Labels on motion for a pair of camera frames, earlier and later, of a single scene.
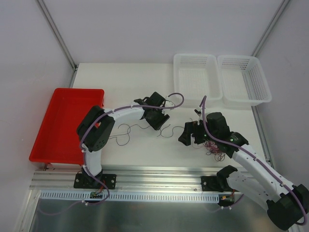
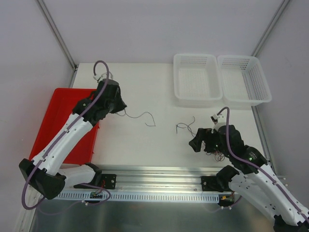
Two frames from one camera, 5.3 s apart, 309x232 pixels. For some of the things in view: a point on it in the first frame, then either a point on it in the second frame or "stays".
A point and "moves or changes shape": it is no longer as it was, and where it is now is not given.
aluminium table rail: [127, 179] stays
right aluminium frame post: [270, 27] stays
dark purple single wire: [128, 133] moves or changes shape
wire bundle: [212, 148] stays
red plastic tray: [58, 142] stays
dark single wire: [161, 131] moves or changes shape
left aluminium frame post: [60, 40] stays
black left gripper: [159, 118] → [119, 104]
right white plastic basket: [243, 82] stays
